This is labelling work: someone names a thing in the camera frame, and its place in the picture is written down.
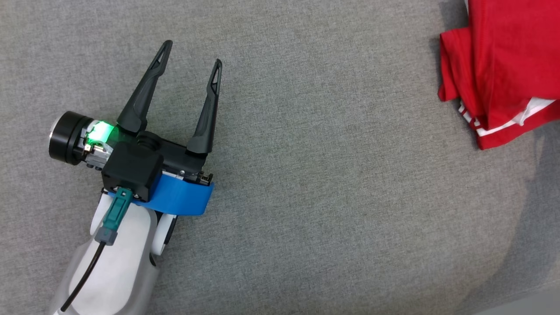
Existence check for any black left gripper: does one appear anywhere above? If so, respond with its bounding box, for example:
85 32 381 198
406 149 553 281
49 40 214 186

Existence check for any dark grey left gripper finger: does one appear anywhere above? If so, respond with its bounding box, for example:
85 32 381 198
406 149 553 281
186 59 223 155

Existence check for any red shirt with striped cuffs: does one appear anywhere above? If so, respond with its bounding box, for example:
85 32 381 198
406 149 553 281
438 0 560 151

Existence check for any blue camera mount band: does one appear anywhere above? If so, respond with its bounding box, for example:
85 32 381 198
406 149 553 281
108 172 215 216

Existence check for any black cable with teal plug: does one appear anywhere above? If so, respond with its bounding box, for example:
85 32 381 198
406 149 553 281
60 188 133 312

